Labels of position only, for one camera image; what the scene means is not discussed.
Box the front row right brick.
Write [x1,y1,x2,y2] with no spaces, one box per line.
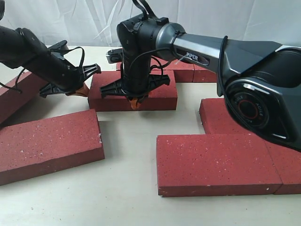
[265,141,301,195]

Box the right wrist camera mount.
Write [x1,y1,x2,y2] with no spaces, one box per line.
[106,48,123,64]

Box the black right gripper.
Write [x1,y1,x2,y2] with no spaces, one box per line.
[100,48,170,110]

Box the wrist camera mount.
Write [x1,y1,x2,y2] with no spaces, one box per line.
[48,40,69,58]
[106,48,123,64]

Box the third row red brick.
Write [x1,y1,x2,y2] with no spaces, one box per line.
[199,98,252,134]

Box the back row left brick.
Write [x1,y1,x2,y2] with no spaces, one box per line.
[116,59,194,83]

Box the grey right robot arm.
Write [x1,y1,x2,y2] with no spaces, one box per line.
[100,13,301,151]

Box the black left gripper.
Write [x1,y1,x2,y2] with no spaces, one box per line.
[25,51,101,98]

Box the back row right brick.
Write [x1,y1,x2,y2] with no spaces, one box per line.
[193,65,217,83]

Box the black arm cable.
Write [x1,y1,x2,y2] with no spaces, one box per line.
[130,0,229,99]
[0,46,85,94]

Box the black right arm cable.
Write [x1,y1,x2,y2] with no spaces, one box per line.
[130,0,229,99]

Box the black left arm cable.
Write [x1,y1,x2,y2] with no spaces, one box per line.
[0,46,85,94]

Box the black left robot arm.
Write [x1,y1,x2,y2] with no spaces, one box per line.
[0,26,101,98]

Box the front row large brick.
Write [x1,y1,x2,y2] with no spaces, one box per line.
[156,134,282,197]

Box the pale blue backdrop cloth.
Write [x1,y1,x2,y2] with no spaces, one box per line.
[0,0,301,47]

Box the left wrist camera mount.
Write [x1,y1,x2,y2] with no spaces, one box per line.
[48,40,69,58]

